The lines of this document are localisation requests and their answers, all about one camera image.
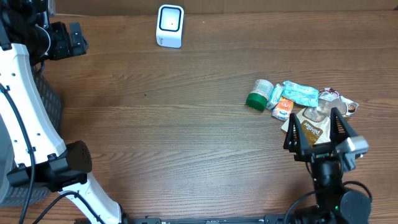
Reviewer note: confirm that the orange snack packet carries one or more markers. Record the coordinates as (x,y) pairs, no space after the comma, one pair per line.
(283,109)

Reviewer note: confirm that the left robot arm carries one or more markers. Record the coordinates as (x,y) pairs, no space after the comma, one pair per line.
(30,110)

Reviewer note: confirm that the green lid jar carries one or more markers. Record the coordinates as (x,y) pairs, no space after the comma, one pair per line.
(260,94)

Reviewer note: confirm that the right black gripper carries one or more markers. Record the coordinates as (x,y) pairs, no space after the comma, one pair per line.
(299,139)

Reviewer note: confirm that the grey plastic mesh basket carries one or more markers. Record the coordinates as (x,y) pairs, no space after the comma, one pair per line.
(11,196)

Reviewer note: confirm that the brown nut snack bag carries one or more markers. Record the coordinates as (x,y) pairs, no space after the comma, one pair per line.
(315,122)

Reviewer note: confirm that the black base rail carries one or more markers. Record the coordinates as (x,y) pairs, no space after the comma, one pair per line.
(267,219)

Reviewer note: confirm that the teal snack bar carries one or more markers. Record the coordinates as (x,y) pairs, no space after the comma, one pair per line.
(300,94)

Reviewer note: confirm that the small teal white carton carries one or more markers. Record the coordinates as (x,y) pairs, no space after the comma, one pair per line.
(275,96)

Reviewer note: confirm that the white barcode scanner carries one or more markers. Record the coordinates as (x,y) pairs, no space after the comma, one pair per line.
(170,26)

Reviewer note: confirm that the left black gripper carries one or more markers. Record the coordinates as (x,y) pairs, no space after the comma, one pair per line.
(78,38)

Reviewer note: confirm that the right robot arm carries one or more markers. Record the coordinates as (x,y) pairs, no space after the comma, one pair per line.
(332,199)

